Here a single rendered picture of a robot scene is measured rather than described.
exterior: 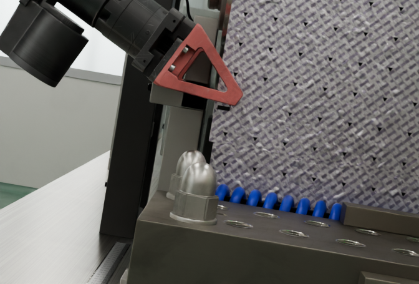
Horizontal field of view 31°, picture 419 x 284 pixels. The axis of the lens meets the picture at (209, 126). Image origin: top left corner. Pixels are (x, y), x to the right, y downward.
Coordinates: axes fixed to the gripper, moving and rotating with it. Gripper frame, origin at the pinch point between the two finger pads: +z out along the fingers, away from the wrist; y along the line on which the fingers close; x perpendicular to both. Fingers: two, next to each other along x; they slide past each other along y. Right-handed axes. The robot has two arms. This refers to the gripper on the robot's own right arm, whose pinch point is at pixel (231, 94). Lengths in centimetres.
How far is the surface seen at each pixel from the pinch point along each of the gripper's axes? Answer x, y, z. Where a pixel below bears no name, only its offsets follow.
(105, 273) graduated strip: -25.2, -12.4, 0.7
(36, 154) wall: -138, -556, -93
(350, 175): 0.5, 0.2, 13.9
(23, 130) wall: -129, -556, -114
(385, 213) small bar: -0.4, 6.4, 17.3
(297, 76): 5.2, 0.2, 4.0
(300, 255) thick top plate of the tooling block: -6.3, 20.0, 10.6
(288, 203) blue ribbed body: -5.0, 3.5, 10.2
